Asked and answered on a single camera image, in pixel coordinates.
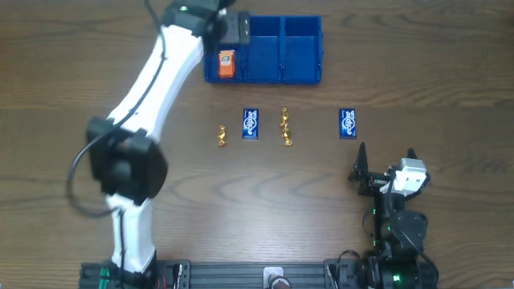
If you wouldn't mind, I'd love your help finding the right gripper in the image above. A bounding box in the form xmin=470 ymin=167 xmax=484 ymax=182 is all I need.
xmin=348 ymin=141 xmax=418 ymax=197

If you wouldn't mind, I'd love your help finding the blue candy pack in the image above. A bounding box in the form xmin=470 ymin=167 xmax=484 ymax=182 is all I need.
xmin=242 ymin=108 xmax=260 ymax=140
xmin=338 ymin=108 xmax=357 ymax=140

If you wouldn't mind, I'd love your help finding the orange candy box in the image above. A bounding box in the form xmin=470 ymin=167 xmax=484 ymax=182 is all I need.
xmin=218 ymin=49 xmax=237 ymax=79

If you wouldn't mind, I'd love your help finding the blue tray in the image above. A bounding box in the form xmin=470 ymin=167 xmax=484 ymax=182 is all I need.
xmin=203 ymin=14 xmax=324 ymax=86

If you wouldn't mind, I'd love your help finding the black cable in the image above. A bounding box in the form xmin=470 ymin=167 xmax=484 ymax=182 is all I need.
xmin=66 ymin=0 xmax=168 ymax=220
xmin=385 ymin=174 xmax=439 ymax=287

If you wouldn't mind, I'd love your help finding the mounting rail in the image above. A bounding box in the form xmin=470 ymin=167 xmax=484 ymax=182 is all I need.
xmin=79 ymin=258 xmax=439 ymax=289

